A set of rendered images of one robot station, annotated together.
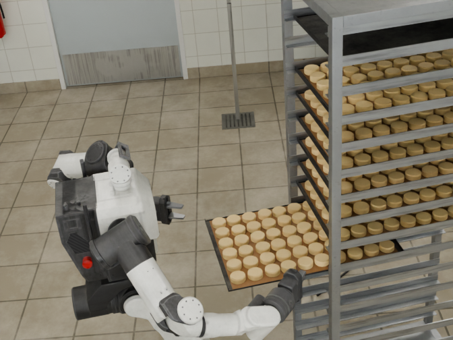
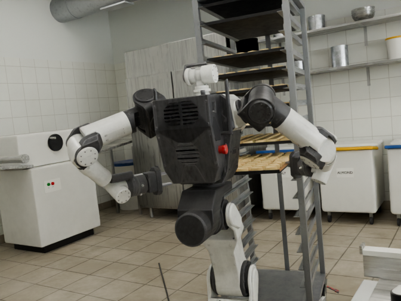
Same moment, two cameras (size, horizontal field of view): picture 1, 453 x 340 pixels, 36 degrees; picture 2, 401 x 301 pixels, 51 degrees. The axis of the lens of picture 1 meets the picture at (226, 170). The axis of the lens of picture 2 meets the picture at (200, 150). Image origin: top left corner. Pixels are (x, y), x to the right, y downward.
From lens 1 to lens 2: 2.31 m
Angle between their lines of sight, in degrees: 61
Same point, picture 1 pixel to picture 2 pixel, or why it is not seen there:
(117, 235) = (266, 91)
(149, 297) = (311, 126)
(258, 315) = not seen: hidden behind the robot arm
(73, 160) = (110, 119)
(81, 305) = (206, 219)
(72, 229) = (213, 112)
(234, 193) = not seen: outside the picture
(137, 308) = (234, 214)
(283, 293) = not seen: hidden behind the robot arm
